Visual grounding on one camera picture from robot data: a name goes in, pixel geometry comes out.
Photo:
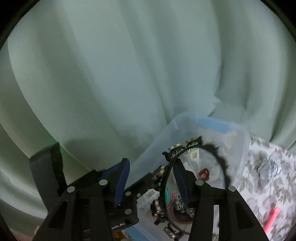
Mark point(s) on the clear plastic storage container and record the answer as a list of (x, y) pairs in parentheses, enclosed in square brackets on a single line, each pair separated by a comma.
[(235, 148)]

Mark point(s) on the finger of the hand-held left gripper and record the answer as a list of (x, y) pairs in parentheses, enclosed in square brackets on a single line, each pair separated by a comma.
[(138, 188)]

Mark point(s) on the dark red hair claw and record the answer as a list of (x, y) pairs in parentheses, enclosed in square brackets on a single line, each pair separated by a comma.
[(204, 174)]

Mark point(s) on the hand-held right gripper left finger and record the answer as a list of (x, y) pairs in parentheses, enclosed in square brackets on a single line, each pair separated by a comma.
[(121, 183)]

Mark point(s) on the beige hair clip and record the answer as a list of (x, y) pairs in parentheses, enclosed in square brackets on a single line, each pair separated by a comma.
[(194, 154)]

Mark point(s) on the black decorated headband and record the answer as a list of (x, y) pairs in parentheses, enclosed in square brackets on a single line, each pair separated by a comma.
[(222, 160)]

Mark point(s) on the small white packet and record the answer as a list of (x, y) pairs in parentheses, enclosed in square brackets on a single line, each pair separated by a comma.
[(148, 197)]

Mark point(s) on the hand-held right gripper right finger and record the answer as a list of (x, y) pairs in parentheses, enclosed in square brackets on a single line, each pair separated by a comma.
[(181, 183)]

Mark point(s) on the pink pen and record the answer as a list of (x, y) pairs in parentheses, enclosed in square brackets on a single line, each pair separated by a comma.
[(272, 217)]

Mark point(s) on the leopard print scrunchie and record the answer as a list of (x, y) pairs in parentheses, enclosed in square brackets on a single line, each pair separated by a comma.
[(179, 204)]

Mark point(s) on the green curtain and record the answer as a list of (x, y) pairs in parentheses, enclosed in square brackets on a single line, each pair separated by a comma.
[(115, 69)]

